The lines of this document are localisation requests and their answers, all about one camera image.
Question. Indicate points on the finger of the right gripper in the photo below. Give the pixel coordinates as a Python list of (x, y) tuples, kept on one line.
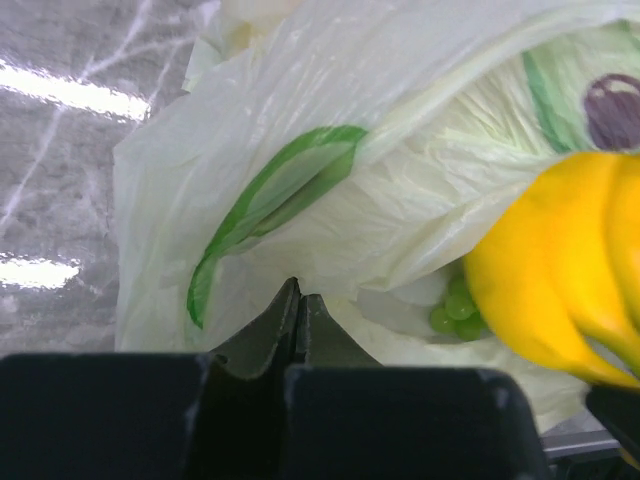
[(617, 409)]

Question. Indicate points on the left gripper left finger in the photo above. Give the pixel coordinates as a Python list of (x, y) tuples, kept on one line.
[(267, 341)]

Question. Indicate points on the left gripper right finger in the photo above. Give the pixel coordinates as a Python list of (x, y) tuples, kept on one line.
[(322, 342)]

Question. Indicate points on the green grape bunch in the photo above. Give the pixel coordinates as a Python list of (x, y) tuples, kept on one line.
[(457, 314)]

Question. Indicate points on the yellow banana bunch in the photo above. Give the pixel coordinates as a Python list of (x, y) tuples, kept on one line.
[(557, 276)]

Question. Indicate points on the pale green plastic bag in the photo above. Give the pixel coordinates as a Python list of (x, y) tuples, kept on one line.
[(362, 148)]

